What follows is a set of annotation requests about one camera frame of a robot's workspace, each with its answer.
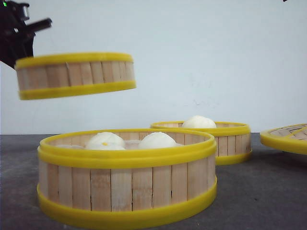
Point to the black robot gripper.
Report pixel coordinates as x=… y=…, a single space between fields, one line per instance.
x=17 y=37

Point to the bamboo steamer basket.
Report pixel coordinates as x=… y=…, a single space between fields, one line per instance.
x=233 y=139
x=74 y=74
x=126 y=189

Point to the woven bamboo steamer lid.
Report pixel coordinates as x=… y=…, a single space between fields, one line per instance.
x=291 y=138

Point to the white bun with yellow dot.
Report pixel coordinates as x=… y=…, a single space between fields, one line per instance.
x=105 y=141

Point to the white steamed bun front right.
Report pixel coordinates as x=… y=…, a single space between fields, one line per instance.
x=157 y=140

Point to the white bun in right basket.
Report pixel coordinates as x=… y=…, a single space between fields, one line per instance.
x=199 y=121

